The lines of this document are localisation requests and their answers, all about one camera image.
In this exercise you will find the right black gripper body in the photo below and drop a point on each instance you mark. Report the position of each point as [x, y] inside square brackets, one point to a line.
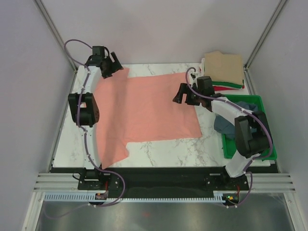
[196, 88]

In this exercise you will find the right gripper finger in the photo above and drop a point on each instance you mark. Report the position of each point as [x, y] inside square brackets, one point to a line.
[192, 99]
[183, 89]

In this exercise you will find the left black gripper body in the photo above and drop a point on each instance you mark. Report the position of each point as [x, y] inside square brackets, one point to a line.
[109, 65]

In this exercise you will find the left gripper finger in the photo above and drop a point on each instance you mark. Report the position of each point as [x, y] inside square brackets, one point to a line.
[114, 67]
[114, 60]

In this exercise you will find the salmon pink t shirt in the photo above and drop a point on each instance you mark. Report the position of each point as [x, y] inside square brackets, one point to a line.
[139, 109]

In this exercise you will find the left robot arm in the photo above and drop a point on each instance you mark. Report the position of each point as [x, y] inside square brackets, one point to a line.
[84, 110]

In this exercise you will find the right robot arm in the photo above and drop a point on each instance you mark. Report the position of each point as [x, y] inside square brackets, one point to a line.
[252, 136]

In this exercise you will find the red folded t shirt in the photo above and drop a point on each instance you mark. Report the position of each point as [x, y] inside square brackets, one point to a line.
[225, 88]

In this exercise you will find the green folded t shirt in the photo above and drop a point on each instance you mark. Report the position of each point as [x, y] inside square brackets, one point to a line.
[226, 75]

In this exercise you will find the white folded t shirt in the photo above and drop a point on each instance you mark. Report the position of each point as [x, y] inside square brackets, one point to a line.
[202, 71]

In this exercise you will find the beige folded t shirt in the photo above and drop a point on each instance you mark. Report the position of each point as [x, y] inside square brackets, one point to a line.
[216, 58]

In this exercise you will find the blue grey t shirt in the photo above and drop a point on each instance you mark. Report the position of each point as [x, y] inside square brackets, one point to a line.
[223, 126]

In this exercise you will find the green plastic bin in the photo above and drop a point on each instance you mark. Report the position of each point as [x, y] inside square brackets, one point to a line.
[228, 146]

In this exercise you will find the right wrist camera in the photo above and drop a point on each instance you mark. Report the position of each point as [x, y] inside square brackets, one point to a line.
[193, 77]

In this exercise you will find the left aluminium frame post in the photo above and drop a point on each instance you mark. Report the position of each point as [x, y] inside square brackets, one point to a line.
[54, 31]

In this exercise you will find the aluminium frame post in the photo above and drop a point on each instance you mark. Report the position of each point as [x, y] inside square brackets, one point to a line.
[265, 33]
[54, 31]

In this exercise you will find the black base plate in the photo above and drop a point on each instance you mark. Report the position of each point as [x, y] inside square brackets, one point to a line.
[161, 182]

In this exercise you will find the right aluminium frame post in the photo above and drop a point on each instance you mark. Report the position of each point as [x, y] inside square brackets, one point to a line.
[265, 33]

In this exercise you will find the aluminium extrusion rail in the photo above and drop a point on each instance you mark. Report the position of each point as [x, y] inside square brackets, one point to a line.
[262, 182]

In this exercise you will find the white slotted cable duct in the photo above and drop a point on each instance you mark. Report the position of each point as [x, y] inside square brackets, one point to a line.
[104, 197]

